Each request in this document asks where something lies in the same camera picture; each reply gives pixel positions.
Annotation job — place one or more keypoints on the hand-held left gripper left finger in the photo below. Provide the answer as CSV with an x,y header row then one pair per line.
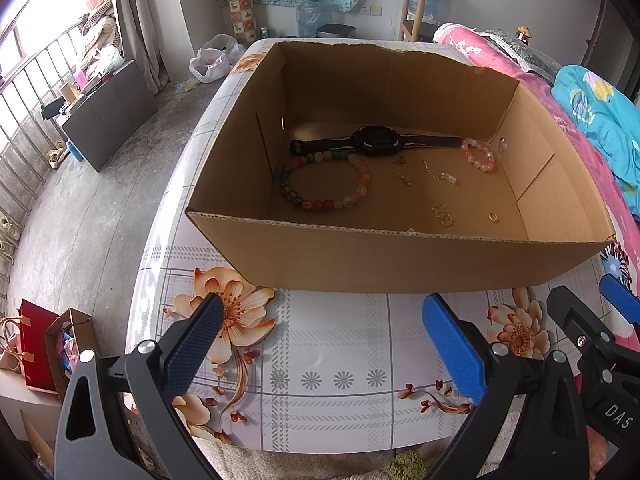
x,y
195,345

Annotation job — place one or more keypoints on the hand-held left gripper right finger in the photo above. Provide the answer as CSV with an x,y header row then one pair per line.
x,y
455,350

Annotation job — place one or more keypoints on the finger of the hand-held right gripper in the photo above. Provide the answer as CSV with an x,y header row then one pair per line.
x,y
575,320
622,294

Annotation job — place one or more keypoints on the brown cardboard box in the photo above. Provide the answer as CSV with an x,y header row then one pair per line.
x,y
350,260

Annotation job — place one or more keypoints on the gold hoop earrings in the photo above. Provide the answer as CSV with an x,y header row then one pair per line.
x,y
439,209

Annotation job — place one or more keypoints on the black smartwatch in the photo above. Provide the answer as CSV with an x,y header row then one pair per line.
x,y
377,139

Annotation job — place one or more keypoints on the person's right hand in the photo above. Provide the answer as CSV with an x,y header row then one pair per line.
x,y
597,460

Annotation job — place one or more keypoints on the brown paper bag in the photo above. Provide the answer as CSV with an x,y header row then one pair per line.
x,y
82,330

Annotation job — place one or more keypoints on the red paper bag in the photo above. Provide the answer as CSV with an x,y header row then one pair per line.
x,y
37,350

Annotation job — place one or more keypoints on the beige paper bag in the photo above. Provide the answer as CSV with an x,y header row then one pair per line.
x,y
9,347

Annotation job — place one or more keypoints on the small blue box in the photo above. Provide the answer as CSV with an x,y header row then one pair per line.
x,y
75,151

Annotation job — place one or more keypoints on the beige sandals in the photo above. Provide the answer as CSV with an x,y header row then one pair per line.
x,y
56,156

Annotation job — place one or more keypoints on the dark grey board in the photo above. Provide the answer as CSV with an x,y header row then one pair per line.
x,y
110,110

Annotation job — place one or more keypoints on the grey lace cloth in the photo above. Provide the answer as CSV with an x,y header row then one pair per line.
x,y
525,57

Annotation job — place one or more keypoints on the gold-capped bottle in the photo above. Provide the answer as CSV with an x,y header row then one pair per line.
x,y
524,35

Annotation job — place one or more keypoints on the metal window railing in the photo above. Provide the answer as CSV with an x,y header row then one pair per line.
x,y
20,125

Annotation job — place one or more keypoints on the white plastic bag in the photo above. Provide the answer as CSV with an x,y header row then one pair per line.
x,y
215,60

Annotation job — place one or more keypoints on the pink floral blanket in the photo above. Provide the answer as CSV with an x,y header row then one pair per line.
x,y
470,47

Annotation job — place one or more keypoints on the grey curtain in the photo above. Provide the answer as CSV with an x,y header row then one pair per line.
x,y
145,25

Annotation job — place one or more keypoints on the grey round bin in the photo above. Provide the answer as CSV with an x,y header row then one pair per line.
x,y
336,31

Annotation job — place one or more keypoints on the orange patterned tall roll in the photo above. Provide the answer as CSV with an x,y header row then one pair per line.
x,y
239,5

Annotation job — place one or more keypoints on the wooden chair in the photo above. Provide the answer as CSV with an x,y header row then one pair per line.
x,y
406,5

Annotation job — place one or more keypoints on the white wall socket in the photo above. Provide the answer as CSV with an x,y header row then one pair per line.
x,y
371,9

